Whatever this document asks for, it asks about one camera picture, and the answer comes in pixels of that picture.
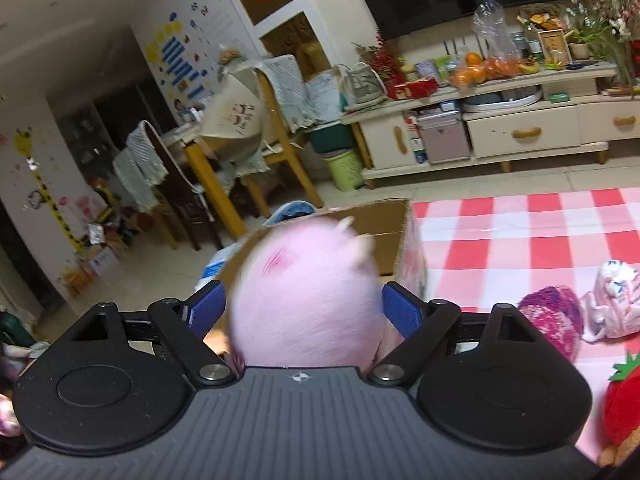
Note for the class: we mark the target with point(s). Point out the pink storage case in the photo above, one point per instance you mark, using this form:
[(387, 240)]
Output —
[(442, 135)]

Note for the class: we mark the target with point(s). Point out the plastic water bottle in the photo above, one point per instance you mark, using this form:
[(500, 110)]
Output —
[(532, 40)]

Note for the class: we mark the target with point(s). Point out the red gift box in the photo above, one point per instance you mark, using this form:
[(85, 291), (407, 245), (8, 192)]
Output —
[(415, 88)]

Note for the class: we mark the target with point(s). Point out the clear plastic bag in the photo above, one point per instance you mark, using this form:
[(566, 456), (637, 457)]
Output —
[(492, 30)]

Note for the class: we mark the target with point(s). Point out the floor cardboard box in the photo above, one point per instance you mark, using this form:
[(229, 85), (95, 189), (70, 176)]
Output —
[(100, 260)]

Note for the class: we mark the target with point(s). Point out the giraffe wall sticker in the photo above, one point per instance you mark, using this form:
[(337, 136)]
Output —
[(45, 185)]

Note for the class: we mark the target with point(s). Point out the dark green storage box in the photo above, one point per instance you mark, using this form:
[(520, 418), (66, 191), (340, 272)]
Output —
[(330, 137)]

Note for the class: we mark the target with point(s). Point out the red checked tablecloth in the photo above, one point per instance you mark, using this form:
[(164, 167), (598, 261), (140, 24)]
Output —
[(500, 250)]

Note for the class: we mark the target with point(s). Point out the grey lace chair cover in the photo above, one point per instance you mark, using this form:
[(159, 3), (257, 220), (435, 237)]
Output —
[(290, 95)]

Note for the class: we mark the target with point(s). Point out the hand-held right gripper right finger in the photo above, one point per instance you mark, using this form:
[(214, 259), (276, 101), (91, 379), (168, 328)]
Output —
[(400, 310)]

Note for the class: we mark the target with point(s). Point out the beige printed table cover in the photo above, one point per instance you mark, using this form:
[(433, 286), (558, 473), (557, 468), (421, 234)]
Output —
[(235, 110)]

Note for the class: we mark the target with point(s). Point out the pile of oranges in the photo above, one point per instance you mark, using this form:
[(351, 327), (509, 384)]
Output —
[(475, 71)]

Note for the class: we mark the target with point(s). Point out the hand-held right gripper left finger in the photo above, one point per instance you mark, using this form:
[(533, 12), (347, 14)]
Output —
[(207, 307)]

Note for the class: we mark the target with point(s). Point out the pink plush toy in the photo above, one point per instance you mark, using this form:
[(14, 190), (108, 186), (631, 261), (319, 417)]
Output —
[(305, 300)]

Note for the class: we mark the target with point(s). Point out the white round scale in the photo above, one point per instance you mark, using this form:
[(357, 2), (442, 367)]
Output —
[(500, 101)]

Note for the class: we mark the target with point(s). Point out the magenta knitted plush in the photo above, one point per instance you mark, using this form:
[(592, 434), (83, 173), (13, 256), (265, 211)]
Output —
[(550, 320)]

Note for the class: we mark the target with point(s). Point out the red berry branch decoration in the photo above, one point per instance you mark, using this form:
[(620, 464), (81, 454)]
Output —
[(382, 57)]

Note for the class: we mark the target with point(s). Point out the flower bouquet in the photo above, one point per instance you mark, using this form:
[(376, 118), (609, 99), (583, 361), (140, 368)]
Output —
[(600, 10)]

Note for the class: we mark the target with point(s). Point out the blue wall sticker chart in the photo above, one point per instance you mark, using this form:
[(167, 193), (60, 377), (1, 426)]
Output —
[(180, 60)]

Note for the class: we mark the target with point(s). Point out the wooden dining table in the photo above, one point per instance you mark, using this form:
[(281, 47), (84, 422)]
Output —
[(210, 185)]

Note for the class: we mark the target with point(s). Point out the red strawberry plush toy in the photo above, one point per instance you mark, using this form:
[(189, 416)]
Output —
[(625, 405)]

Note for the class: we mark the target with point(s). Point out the framed picture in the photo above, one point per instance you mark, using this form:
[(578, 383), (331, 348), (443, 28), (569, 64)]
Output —
[(552, 46)]

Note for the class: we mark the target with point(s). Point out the dark wooden chair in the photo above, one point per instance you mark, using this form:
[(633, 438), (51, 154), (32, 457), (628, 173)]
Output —
[(175, 190)]

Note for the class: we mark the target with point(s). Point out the cream TV cabinet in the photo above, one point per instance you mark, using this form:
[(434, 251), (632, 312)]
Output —
[(525, 135)]

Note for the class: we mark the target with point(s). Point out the brown plush toy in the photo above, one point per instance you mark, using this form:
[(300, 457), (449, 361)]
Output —
[(612, 455)]

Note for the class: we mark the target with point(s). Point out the grey knit chair cover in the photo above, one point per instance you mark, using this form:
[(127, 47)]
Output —
[(137, 170)]

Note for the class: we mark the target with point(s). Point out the green trash bin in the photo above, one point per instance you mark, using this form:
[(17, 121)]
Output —
[(345, 169)]

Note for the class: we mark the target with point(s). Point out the bananas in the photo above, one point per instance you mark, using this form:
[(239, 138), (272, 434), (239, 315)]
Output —
[(530, 66)]

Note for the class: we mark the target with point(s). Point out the small green box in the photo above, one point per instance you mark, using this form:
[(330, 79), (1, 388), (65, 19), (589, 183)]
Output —
[(557, 96)]

